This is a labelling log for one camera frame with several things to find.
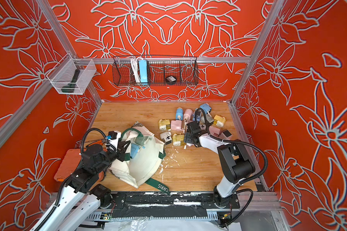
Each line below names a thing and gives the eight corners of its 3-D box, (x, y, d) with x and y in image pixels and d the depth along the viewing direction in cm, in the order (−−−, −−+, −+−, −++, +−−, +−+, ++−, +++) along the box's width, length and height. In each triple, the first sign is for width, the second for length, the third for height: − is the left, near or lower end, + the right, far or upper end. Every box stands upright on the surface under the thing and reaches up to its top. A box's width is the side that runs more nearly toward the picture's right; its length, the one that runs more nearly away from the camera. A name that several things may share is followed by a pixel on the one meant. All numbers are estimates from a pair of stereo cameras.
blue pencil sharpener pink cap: (175, 122, 108) (175, 116, 103) (175, 113, 114) (175, 107, 109) (183, 122, 108) (183, 116, 103) (182, 113, 114) (183, 107, 109)
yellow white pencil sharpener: (211, 123, 107) (212, 119, 104) (214, 117, 111) (216, 114, 108) (221, 127, 104) (223, 124, 101) (225, 121, 108) (226, 118, 105)
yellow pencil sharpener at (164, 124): (158, 130, 103) (158, 126, 100) (159, 122, 108) (158, 119, 105) (170, 130, 103) (170, 126, 100) (170, 122, 108) (170, 119, 105)
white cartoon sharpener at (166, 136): (166, 145, 94) (166, 143, 92) (160, 136, 99) (160, 133, 97) (174, 141, 97) (174, 138, 94) (168, 132, 101) (167, 129, 99)
